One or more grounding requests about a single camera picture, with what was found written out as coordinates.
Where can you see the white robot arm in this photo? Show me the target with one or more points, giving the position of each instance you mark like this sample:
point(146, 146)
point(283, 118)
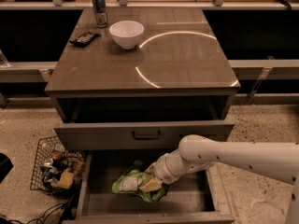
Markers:
point(279, 161)

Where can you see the black snack bar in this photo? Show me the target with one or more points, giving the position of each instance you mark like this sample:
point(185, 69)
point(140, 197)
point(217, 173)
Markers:
point(84, 39)

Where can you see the grey drawer cabinet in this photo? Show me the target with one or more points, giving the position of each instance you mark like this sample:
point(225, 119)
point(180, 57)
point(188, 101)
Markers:
point(177, 72)

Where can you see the yellow sponge in basket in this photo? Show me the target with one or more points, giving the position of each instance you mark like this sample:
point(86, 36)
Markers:
point(66, 180)

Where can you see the black wire basket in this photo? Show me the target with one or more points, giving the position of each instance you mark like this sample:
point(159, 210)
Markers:
point(51, 159)

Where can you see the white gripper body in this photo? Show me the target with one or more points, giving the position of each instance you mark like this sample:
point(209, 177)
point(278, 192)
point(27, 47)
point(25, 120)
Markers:
point(162, 170)

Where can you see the upper open drawer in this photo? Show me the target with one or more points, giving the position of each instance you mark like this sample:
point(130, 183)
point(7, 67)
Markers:
point(108, 123)

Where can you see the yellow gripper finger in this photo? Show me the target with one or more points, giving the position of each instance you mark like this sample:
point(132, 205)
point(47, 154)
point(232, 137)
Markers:
point(151, 184)
point(151, 168)

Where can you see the black object at left edge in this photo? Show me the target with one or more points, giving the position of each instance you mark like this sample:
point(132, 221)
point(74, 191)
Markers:
point(6, 166)

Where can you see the green jalapeno chip bag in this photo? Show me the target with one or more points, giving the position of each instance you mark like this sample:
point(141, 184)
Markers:
point(132, 178)

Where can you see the blue silver drink can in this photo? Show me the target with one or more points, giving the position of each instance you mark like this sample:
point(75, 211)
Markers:
point(100, 13)

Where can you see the open drawer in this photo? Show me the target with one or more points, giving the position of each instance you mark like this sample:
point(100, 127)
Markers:
point(191, 200)
point(108, 123)

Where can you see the middle open drawer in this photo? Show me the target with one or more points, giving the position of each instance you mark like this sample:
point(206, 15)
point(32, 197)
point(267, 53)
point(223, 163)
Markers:
point(191, 200)

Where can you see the white ceramic bowl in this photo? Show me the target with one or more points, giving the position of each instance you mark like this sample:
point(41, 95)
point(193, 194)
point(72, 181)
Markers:
point(127, 34)

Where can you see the black drawer handle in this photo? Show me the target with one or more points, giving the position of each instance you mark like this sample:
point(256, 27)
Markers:
point(153, 136)

